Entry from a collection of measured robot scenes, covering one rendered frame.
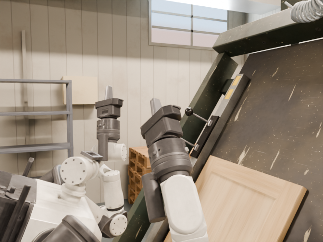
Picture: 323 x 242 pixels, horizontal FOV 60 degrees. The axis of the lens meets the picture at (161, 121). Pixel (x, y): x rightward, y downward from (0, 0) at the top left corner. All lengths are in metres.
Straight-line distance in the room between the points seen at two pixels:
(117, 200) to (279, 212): 0.57
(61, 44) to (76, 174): 3.63
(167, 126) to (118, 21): 3.92
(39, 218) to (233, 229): 0.55
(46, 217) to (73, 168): 0.12
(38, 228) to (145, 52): 4.03
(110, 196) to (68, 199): 0.36
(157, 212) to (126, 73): 3.88
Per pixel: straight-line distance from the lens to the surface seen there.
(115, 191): 1.08
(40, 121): 4.19
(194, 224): 0.53
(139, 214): 1.40
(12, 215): 0.64
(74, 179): 0.71
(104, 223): 1.06
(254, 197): 0.91
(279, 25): 1.21
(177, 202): 0.54
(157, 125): 0.64
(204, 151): 1.18
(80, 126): 4.23
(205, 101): 1.44
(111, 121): 1.04
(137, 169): 3.95
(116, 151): 1.02
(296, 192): 0.84
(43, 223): 0.65
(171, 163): 0.58
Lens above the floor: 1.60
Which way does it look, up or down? 5 degrees down
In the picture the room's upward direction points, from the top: straight up
